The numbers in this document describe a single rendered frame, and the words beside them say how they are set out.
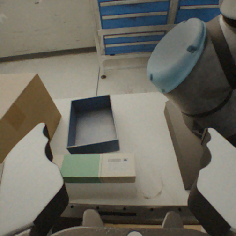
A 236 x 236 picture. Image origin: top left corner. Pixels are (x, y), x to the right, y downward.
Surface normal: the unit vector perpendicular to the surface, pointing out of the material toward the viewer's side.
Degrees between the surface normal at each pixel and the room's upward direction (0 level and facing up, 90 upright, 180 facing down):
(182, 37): 50
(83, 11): 90
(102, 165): 0
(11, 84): 0
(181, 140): 43
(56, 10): 90
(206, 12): 90
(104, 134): 0
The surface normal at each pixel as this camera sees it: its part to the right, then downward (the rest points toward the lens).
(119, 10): 0.02, 0.77
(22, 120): 0.99, 0.02
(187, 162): -0.73, -0.44
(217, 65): -0.54, 0.53
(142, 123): -0.07, -0.64
